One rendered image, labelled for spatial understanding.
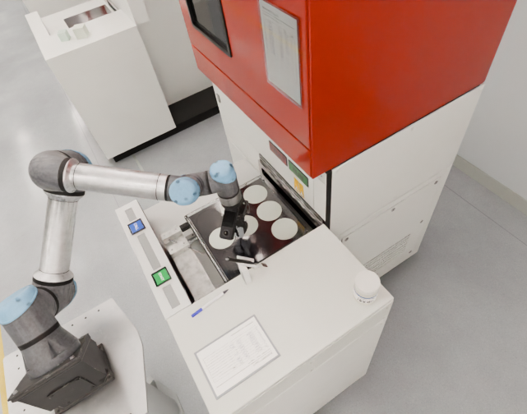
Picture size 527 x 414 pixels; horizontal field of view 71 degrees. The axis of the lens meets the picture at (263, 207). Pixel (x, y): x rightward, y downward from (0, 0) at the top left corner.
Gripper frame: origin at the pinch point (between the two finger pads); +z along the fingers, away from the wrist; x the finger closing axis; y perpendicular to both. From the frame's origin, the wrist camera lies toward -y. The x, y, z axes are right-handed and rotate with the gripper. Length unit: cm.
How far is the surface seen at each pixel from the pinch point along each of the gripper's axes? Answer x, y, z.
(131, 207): 46.3, 2.1, -4.0
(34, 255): 175, 9, 92
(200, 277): 10.0, -17.2, 4.0
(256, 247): -7.4, -1.9, 2.0
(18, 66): 378, 231, 92
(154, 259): 25.7, -17.8, -3.6
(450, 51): -60, 43, -52
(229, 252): 2.0, -6.1, 2.0
